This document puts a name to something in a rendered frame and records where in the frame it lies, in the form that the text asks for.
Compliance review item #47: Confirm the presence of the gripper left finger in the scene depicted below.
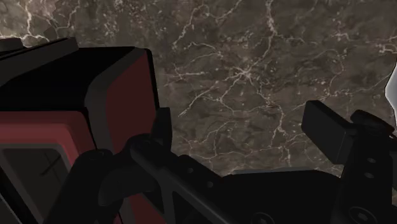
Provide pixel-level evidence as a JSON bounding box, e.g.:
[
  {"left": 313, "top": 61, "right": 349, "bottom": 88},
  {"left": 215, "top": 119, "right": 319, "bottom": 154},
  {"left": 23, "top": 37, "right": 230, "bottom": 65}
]
[{"left": 46, "top": 106, "right": 225, "bottom": 224}]

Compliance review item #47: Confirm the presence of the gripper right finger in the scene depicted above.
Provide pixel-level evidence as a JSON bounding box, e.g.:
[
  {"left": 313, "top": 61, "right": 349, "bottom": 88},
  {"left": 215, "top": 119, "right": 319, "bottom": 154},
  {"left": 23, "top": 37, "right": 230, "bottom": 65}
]
[{"left": 300, "top": 99, "right": 397, "bottom": 224}]

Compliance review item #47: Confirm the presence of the white object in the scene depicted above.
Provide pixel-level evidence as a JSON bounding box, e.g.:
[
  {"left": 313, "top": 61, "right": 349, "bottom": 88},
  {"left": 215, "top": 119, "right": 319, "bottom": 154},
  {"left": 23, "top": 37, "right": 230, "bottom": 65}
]
[{"left": 384, "top": 58, "right": 397, "bottom": 127}]

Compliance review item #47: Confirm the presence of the red and black appliance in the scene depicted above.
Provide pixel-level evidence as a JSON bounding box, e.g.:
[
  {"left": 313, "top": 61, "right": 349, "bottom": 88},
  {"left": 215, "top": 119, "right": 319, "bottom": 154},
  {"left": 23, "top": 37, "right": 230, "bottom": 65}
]
[{"left": 0, "top": 37, "right": 161, "bottom": 224}]

